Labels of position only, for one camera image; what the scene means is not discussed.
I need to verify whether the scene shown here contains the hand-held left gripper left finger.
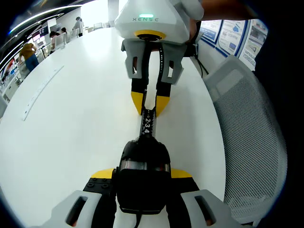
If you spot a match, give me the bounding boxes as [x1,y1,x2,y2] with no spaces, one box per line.
[30,167,118,228]

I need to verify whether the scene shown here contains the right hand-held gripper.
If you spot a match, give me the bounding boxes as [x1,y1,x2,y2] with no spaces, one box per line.
[114,0,205,46]

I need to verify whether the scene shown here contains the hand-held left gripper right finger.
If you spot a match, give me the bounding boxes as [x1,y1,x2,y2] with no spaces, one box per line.
[165,168,241,228]

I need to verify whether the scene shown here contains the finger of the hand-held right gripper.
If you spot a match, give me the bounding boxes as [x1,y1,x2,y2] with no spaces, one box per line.
[154,45,189,118]
[121,39,152,116]

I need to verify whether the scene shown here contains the black tape measure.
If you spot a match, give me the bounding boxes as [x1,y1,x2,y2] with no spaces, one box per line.
[115,107,172,228]

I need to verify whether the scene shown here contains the person's right forearm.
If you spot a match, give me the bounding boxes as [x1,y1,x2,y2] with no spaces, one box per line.
[201,0,260,22]

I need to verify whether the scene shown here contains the white mesh office chair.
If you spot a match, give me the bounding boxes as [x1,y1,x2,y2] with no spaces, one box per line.
[202,54,288,225]

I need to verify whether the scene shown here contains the long white strip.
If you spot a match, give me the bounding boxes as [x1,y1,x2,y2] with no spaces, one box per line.
[22,65,65,122]

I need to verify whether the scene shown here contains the person's body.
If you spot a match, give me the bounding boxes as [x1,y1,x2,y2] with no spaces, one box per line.
[253,14,304,214]

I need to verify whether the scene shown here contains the black cable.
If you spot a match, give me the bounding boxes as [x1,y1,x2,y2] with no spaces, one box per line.
[187,44,210,78]

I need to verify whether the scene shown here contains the blue framed wall poster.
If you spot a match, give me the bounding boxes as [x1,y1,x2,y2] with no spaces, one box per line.
[216,19,248,57]
[239,19,269,70]
[199,19,223,44]

